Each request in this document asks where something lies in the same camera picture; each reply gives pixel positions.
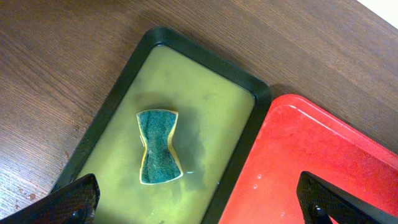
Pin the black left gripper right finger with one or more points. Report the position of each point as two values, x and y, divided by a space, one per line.
323 202

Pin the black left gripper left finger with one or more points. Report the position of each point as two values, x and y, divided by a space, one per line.
74 203

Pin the green yellow sponge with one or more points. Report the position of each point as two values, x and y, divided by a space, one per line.
160 163

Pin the red plastic tray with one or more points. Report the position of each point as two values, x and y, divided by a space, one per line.
298 136

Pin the black tray with soapy water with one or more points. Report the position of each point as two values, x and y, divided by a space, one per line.
220 111

